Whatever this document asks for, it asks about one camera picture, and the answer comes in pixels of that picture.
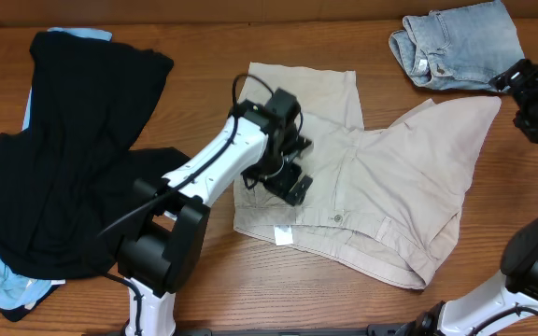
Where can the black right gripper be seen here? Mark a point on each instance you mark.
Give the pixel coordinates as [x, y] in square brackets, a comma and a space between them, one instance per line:
[512, 78]

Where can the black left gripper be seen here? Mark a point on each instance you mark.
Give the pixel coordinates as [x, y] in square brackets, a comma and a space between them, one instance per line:
[288, 188]

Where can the beige shorts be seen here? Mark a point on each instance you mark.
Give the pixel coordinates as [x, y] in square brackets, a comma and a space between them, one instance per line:
[386, 203]

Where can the black garment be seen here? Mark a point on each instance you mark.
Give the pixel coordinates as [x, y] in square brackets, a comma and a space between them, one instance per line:
[71, 172]

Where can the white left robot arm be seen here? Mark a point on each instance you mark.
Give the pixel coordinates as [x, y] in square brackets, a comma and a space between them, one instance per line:
[162, 241]

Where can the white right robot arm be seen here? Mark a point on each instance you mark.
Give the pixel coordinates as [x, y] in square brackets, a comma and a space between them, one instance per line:
[511, 294]

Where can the light blue denim shorts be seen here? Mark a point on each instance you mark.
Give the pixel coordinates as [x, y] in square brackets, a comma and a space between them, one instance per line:
[460, 48]

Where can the light blue garment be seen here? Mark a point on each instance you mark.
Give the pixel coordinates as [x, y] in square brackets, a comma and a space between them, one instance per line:
[29, 159]

